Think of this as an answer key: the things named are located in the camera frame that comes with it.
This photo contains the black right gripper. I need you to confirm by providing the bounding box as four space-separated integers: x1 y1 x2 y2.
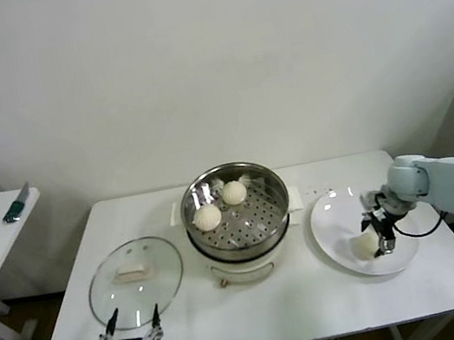
357 206 401 262

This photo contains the white steamed baozi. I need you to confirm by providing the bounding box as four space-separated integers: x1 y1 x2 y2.
191 203 225 234
348 231 380 263
218 179 250 207

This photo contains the glass lid with cream handle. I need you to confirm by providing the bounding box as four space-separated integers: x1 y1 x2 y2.
79 230 193 336

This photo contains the stainless steel steamer basket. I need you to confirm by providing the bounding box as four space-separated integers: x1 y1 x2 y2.
173 153 299 265

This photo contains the white round plate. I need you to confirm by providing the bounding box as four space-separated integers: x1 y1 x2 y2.
303 175 426 287

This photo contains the white electric cooker base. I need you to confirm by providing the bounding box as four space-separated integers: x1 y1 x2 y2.
165 180 316 297

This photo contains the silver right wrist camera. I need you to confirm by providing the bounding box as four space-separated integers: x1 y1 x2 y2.
358 189 387 214

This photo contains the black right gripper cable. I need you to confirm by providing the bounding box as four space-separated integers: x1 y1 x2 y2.
392 208 450 241

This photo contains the green handled knife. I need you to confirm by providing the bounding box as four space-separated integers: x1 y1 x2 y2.
0 180 36 226

